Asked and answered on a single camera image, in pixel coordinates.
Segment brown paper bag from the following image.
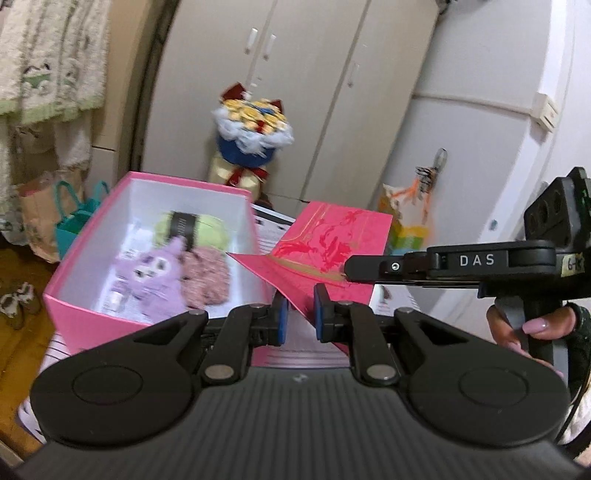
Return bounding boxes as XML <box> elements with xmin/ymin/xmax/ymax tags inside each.
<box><xmin>16</xmin><ymin>168</ymin><xmax>88</xmax><ymax>264</ymax></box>

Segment white door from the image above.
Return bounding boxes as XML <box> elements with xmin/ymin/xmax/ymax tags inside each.
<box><xmin>499</xmin><ymin>0</ymin><xmax>591</xmax><ymax>259</ymax></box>

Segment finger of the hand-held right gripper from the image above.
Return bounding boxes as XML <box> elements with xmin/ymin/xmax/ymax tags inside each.
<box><xmin>344</xmin><ymin>251</ymin><xmax>431</xmax><ymax>283</ymax></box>

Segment pink floral cloth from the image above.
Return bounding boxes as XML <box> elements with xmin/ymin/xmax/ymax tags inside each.
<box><xmin>178</xmin><ymin>244</ymin><xmax>232</xmax><ymax>310</ymax></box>

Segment cream fleece pajama pants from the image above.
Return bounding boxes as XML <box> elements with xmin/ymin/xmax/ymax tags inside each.
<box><xmin>0</xmin><ymin>106</ymin><xmax>93</xmax><ymax>245</ymax></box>

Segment red envelope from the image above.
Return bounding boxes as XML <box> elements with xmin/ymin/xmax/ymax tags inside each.
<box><xmin>226</xmin><ymin>200</ymin><xmax>393</xmax><ymax>356</ymax></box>

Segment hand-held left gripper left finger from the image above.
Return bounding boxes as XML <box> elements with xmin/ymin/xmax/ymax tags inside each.
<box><xmin>81</xmin><ymin>293</ymin><xmax>290</xmax><ymax>385</ymax></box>

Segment person's right hand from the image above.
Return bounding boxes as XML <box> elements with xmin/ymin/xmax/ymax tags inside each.
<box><xmin>486</xmin><ymin>302</ymin><xmax>579</xmax><ymax>377</ymax></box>

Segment green yarn ball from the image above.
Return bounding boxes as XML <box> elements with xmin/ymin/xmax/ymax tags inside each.
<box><xmin>152</xmin><ymin>210</ymin><xmax>230</xmax><ymax>252</ymax></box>

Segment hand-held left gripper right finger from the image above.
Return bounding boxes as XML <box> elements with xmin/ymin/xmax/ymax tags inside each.
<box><xmin>314</xmin><ymin>285</ymin><xmax>522</xmax><ymax>387</ymax></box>

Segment yellow flower bouquet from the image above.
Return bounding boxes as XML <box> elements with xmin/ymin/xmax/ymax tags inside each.
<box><xmin>208</xmin><ymin>82</ymin><xmax>295</xmax><ymax>197</ymax></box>

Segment teal gift bag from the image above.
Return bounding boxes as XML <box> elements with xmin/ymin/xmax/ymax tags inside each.
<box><xmin>54</xmin><ymin>180</ymin><xmax>112</xmax><ymax>263</ymax></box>

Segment grey shoes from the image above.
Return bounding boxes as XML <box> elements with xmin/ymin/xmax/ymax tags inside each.
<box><xmin>0</xmin><ymin>281</ymin><xmax>38</xmax><ymax>330</ymax></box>

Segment striped tablecloth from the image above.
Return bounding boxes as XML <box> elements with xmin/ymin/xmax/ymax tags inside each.
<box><xmin>16</xmin><ymin>203</ymin><xmax>419</xmax><ymax>437</ymax></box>

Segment black cords on hook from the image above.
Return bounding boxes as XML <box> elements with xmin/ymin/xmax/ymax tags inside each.
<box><xmin>416</xmin><ymin>148</ymin><xmax>448</xmax><ymax>195</ymax></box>

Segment purple plush toy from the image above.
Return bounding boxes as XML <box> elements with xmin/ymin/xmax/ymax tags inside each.
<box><xmin>122</xmin><ymin>235</ymin><xmax>190</xmax><ymax>324</ymax></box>

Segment beige wardrobe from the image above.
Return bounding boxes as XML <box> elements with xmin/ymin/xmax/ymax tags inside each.
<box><xmin>139</xmin><ymin>0</ymin><xmax>439</xmax><ymax>217</ymax></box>

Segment colourful paper gift bag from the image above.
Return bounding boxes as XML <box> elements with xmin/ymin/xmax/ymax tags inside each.
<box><xmin>379</xmin><ymin>182</ymin><xmax>437</xmax><ymax>257</ymax></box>

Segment pink cardboard box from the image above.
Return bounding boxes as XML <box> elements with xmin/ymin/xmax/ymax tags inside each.
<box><xmin>42</xmin><ymin>171</ymin><xmax>273</xmax><ymax>358</ymax></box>

